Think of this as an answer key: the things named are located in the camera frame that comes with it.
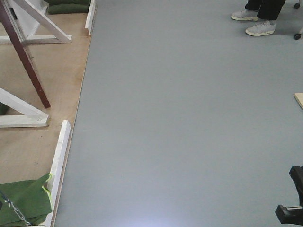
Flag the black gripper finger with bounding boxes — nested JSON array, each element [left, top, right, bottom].
[[289, 166, 303, 206], [275, 205, 303, 224]]

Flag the light wooden board corner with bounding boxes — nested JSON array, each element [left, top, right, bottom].
[[294, 92, 303, 110]]

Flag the black chair caster wheel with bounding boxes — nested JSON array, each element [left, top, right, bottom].
[[294, 34, 302, 40]]

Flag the person's right grey sneaker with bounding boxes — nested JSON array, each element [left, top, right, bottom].
[[231, 9, 258, 21]]

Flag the person's black trousers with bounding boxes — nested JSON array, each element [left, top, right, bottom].
[[245, 0, 286, 20]]

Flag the near green sandbag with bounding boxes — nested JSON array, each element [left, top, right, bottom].
[[0, 174, 53, 227]]

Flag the green sandbag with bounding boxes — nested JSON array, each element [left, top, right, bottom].
[[44, 0, 91, 5], [0, 174, 53, 227], [47, 3, 90, 14]]

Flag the plywood base board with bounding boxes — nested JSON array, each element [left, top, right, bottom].
[[0, 14, 90, 183]]

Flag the lower far green sandbag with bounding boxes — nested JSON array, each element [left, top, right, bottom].
[[47, 3, 90, 14]]

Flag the upper far green sandbag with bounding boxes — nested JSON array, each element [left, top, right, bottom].
[[44, 0, 91, 5]]

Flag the white near edge rail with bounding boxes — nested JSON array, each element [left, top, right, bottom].
[[38, 120, 71, 227]]

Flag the white edge rail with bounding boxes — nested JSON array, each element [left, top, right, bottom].
[[38, 120, 71, 227], [85, 0, 97, 36]]

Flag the white far edge rail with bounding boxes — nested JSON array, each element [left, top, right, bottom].
[[85, 0, 97, 36]]

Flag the white near brace frame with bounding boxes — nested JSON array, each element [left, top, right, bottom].
[[0, 88, 49, 128]]

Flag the white brace frame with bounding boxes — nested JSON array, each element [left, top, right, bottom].
[[0, 88, 49, 128], [4, 0, 72, 44]]

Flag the white far brace frame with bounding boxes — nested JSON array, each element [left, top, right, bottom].
[[4, 0, 72, 44]]

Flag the metal chain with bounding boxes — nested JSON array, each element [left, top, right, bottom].
[[0, 190, 34, 227]]

